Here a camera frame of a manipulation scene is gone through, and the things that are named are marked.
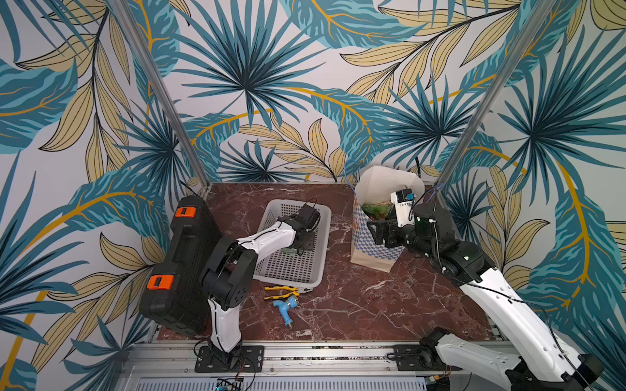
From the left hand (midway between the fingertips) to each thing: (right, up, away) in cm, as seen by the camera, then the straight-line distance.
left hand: (304, 244), depth 94 cm
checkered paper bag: (+28, +23, +3) cm, 36 cm away
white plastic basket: (-7, -8, -1) cm, 11 cm away
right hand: (+23, +10, -24) cm, 35 cm away
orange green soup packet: (-5, -2, +1) cm, 6 cm away
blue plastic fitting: (-6, -19, -12) cm, 23 cm away
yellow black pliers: (-2, -15, -8) cm, 18 cm away
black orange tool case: (-29, -8, -35) cm, 46 cm away
